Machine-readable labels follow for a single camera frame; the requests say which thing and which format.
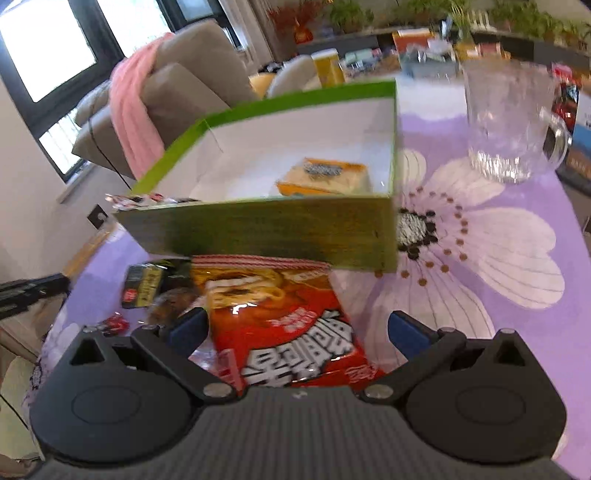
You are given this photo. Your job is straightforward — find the printed cardboard box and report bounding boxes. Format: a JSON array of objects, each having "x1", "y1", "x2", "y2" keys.
[{"x1": 551, "y1": 65, "x2": 591, "y2": 185}]

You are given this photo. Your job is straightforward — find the white round cushion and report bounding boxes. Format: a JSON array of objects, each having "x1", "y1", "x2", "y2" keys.
[{"x1": 267, "y1": 55, "x2": 320, "y2": 99}]

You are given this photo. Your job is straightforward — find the orange box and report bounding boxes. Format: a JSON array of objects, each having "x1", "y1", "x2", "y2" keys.
[{"x1": 392, "y1": 28, "x2": 435, "y2": 52}]

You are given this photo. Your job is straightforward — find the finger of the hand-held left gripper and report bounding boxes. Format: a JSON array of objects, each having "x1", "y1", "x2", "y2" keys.
[
  {"x1": 0, "y1": 295, "x2": 64, "y2": 321},
  {"x1": 0, "y1": 274, "x2": 71, "y2": 298}
]

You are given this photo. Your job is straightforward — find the green cardboard box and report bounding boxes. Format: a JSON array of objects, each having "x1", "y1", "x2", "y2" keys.
[{"x1": 113, "y1": 79, "x2": 400, "y2": 274}]

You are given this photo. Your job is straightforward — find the grass-like potted plant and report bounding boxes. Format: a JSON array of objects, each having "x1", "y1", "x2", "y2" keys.
[{"x1": 449, "y1": 0, "x2": 472, "y2": 43}]

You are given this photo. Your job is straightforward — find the small red candy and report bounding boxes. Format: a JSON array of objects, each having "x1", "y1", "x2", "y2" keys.
[{"x1": 98, "y1": 314, "x2": 131, "y2": 336}]

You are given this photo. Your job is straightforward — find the purple floral tablecloth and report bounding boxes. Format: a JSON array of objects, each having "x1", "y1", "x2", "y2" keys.
[{"x1": 28, "y1": 74, "x2": 591, "y2": 480}]

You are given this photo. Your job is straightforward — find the beige sofa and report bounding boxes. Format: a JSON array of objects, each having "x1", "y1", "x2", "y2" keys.
[{"x1": 71, "y1": 21, "x2": 259, "y2": 182}]

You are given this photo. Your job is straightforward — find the small red white packets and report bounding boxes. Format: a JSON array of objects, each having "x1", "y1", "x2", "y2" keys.
[{"x1": 105, "y1": 193, "x2": 201, "y2": 206}]

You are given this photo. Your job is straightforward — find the yellow cake packet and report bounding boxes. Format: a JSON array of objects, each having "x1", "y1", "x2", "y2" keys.
[{"x1": 276, "y1": 157, "x2": 373, "y2": 197}]

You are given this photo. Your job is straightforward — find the clear packet of brown snack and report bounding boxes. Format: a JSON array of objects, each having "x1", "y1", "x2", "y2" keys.
[{"x1": 148, "y1": 288, "x2": 204, "y2": 326}]

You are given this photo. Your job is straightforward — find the clear glass mug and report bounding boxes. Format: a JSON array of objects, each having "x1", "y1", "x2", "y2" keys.
[{"x1": 462, "y1": 60, "x2": 574, "y2": 184}]

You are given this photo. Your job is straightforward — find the red snack bag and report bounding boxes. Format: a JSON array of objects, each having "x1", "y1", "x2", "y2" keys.
[{"x1": 189, "y1": 255, "x2": 384, "y2": 393}]

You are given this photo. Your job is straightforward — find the leafy potted plant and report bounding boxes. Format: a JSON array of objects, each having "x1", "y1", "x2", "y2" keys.
[{"x1": 325, "y1": 0, "x2": 376, "y2": 34}]

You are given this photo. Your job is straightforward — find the black cable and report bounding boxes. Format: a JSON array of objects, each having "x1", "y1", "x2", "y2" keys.
[{"x1": 89, "y1": 110, "x2": 136, "y2": 182}]

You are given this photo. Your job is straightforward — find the red flower arrangement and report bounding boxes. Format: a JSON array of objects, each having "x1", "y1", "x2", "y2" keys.
[{"x1": 268, "y1": 0, "x2": 325, "y2": 45}]

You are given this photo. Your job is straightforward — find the grey blue storage box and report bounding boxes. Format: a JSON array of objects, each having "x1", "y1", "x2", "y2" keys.
[{"x1": 401, "y1": 48, "x2": 461, "y2": 80}]

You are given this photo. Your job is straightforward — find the yellow jar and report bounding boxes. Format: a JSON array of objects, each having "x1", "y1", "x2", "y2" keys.
[{"x1": 311, "y1": 48, "x2": 347, "y2": 89}]

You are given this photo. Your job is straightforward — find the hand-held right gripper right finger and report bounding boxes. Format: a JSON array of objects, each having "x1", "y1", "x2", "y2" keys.
[{"x1": 359, "y1": 311, "x2": 532, "y2": 405}]

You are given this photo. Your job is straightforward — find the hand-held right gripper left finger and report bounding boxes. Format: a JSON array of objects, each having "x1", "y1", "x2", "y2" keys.
[{"x1": 62, "y1": 306, "x2": 241, "y2": 405}]

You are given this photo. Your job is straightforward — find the black framed window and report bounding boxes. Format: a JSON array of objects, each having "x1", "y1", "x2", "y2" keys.
[{"x1": 0, "y1": 0, "x2": 178, "y2": 182}]

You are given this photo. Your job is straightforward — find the pink blanket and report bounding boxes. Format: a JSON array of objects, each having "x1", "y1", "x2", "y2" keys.
[{"x1": 109, "y1": 32, "x2": 177, "y2": 182}]

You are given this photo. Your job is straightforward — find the black snack packet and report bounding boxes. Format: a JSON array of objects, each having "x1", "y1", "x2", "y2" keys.
[{"x1": 121, "y1": 260, "x2": 195, "y2": 311}]

